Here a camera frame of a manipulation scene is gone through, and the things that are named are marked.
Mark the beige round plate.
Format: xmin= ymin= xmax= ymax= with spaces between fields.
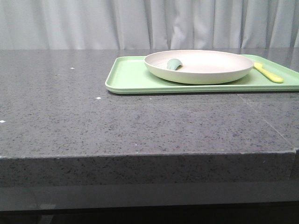
xmin=144 ymin=50 xmax=254 ymax=84

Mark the dark green plastic spoon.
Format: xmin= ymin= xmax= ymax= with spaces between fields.
xmin=167 ymin=58 xmax=183 ymax=70

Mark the yellow plastic fork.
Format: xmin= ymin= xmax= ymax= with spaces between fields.
xmin=254 ymin=62 xmax=284 ymax=84

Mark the grey pleated curtain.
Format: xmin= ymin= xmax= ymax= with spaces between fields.
xmin=0 ymin=0 xmax=299 ymax=50

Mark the light green plastic tray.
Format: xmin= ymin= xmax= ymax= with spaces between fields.
xmin=105 ymin=55 xmax=299 ymax=95

